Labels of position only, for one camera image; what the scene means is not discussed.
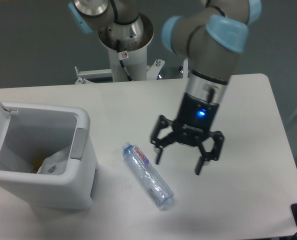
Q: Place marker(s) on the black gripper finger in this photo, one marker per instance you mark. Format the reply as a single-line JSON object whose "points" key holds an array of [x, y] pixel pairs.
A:
{"points": [[213, 154], [160, 143]]}

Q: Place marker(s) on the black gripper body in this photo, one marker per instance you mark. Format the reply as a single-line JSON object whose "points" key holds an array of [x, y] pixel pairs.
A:
{"points": [[193, 122]]}

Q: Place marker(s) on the clear plastic water bottle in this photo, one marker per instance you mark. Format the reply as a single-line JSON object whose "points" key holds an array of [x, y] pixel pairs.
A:
{"points": [[147, 175]]}

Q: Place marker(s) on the white plastic wrapper bag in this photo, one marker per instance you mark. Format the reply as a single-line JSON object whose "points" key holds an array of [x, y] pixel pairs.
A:
{"points": [[55, 164]]}

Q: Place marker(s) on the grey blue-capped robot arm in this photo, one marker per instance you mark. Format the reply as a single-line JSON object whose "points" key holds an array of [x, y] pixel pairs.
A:
{"points": [[213, 39]]}

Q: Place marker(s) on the white plastic trash can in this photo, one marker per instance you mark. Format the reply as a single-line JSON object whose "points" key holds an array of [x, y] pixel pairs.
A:
{"points": [[38, 132]]}

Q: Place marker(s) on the colourful trash in bin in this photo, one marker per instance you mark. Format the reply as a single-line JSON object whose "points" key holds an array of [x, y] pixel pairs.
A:
{"points": [[37, 164]]}

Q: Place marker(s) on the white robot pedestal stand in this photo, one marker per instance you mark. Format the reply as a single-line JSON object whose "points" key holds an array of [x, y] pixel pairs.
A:
{"points": [[127, 48]]}

